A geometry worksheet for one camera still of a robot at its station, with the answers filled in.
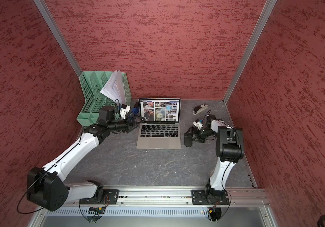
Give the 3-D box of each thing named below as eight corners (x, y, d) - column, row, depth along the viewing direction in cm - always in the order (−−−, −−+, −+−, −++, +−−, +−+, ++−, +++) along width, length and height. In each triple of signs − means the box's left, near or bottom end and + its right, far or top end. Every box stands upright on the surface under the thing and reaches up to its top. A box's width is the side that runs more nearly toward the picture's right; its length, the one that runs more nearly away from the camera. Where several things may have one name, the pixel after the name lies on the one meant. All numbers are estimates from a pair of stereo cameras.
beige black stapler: (194, 115, 113) (195, 112, 109) (191, 112, 115) (192, 108, 112) (206, 108, 118) (208, 104, 115) (203, 105, 121) (204, 101, 117)
